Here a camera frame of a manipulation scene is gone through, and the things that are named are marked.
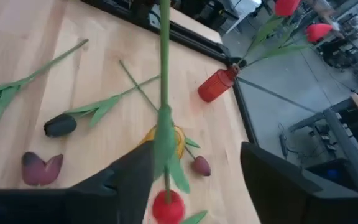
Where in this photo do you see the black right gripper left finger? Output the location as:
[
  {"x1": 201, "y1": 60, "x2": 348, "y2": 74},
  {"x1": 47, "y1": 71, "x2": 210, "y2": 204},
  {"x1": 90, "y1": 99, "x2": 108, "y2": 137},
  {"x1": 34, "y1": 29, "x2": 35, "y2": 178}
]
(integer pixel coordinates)
[{"x1": 0, "y1": 141, "x2": 155, "y2": 224}]

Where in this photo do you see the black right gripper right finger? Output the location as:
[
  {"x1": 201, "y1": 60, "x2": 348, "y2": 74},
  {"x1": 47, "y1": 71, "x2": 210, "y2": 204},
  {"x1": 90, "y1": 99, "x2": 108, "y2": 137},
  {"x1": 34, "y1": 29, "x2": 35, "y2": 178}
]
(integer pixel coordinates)
[{"x1": 240, "y1": 141, "x2": 358, "y2": 224}]

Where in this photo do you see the red artificial tulip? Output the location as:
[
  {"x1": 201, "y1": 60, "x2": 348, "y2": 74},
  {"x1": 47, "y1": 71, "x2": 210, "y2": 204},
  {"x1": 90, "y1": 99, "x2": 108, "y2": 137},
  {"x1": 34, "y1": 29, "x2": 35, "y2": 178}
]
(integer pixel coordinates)
[
  {"x1": 236, "y1": 0, "x2": 303, "y2": 68},
  {"x1": 239, "y1": 23, "x2": 334, "y2": 68},
  {"x1": 152, "y1": 0, "x2": 209, "y2": 224}
]

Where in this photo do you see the yellow textured glass vase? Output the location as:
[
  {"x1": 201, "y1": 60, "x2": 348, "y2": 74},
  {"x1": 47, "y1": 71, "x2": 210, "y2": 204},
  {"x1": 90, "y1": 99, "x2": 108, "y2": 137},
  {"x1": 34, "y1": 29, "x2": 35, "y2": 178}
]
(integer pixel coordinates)
[{"x1": 140, "y1": 124, "x2": 186, "y2": 159}]

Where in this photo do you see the red ribbed glass vase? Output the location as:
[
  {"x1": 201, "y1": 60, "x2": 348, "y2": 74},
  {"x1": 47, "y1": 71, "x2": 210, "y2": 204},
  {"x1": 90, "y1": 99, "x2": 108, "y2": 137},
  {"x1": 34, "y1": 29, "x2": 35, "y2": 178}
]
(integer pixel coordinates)
[{"x1": 197, "y1": 63, "x2": 241, "y2": 103}]

